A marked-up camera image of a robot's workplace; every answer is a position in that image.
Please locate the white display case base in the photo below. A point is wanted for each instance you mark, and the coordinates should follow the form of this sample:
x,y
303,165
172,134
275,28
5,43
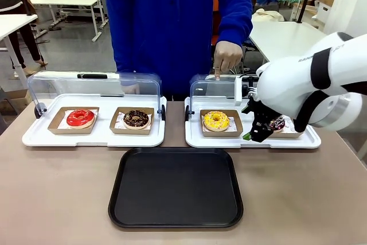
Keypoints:
x,y
218,141
103,140

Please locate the white storage box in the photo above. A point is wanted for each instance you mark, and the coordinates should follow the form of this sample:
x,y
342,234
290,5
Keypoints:
x,y
324,12

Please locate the person's right hand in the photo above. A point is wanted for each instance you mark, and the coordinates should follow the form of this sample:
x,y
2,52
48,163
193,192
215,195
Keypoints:
x,y
132,88

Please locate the person's left hand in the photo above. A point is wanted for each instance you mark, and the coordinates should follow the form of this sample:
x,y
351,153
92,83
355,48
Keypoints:
x,y
228,55

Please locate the bystander in dark clothes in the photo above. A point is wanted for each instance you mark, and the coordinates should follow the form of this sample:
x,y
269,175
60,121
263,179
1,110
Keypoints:
x,y
17,12

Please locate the person in blue jacket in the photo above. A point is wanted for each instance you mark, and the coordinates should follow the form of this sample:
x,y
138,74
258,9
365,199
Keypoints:
x,y
172,21

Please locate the purple glazed sprinkled donut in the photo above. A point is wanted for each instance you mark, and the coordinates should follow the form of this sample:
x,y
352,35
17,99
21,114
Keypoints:
x,y
279,124

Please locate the flat cardboard box on floor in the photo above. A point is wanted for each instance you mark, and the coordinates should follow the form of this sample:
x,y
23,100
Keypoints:
x,y
17,98

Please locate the chocolate sprinkled donut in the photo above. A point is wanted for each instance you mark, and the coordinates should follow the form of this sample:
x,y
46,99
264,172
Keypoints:
x,y
136,119

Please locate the clear display case lid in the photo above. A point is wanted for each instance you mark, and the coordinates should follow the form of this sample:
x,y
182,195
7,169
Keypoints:
x,y
68,84
200,85

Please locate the large white table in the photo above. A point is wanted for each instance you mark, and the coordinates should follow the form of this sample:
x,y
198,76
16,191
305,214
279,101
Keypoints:
x,y
284,38

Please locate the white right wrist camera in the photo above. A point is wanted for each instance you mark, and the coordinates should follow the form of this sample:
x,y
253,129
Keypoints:
x,y
238,93

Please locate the brown cardboard donut tray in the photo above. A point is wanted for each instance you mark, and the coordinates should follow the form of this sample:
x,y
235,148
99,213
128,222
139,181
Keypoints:
x,y
218,134
71,131
132,132
286,135

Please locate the white desk with metal legs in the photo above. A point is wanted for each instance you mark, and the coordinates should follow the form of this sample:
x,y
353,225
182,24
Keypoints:
x,y
14,24
63,0

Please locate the black plastic serving tray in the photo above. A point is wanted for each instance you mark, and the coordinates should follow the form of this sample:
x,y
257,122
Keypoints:
x,y
175,187

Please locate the yellow glazed sprinkled donut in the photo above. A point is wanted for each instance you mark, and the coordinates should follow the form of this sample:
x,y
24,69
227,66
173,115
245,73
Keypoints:
x,y
215,121

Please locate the red glazed donut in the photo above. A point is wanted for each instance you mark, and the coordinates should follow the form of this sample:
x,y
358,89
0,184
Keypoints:
x,y
80,120

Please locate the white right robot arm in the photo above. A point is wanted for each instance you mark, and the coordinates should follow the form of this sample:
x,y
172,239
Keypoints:
x,y
289,87

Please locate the cream cloth bag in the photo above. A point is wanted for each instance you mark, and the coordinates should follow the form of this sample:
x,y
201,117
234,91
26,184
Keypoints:
x,y
268,15

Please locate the orange chair back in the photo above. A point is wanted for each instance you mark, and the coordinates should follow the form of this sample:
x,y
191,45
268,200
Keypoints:
x,y
215,18

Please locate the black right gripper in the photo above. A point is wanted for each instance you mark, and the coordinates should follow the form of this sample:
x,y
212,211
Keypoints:
x,y
262,113

